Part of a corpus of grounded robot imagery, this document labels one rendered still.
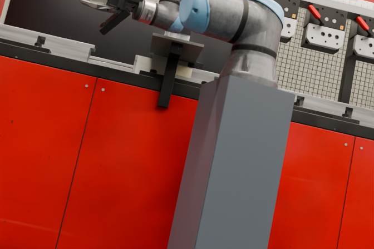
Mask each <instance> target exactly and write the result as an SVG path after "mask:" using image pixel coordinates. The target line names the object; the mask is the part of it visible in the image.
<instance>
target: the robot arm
mask: <svg viewBox="0 0 374 249"><path fill-rule="evenodd" d="M79 1H80V2H81V3H82V4H83V5H84V6H88V7H91V8H94V9H97V10H100V11H104V12H109V13H114V14H113V15H112V16H111V17H109V18H108V19H107V20H106V21H104V22H102V23H101V24H100V25H99V31H100V32H101V34H102V35H105V34H107V33H108V32H110V31H111V30H112V29H113V28H114V27H116V26H117V25H118V24H119V23H121V22H122V21H123V20H124V19H125V18H127V17H128V16H129V15H130V12H132V15H131V18H132V19H134V20H137V21H138V22H141V23H144V24H148V25H151V26H154V27H156V28H160V29H163V30H165V31H169V32H173V33H179V32H181V30H182V29H183V27H184V28H186V29H188V30H190V31H193V32H194V33H196V34H203V35H205V36H208V37H212V38H215V39H219V40H221V41H224V42H228V43H231V44H232V51H231V54H230V57H229V59H228V61H227V62H226V64H225V66H224V68H223V69H222V71H221V73H220V75H219V78H223V77H226V76H229V75H231V76H235V77H239V78H242V79H246V80H249V81H252V82H255V83H259V84H262V85H265V86H268V87H272V88H276V89H278V81H277V73H276V68H275V62H276V58H277V53H278V47H279V41H280V38H281V32H282V29H283V19H284V12H283V10H282V7H281V6H280V5H279V4H278V3H277V2H275V1H274V0H159V4H158V3H155V2H152V1H149V0H90V1H87V0H79ZM132 5H134V6H132Z"/></svg>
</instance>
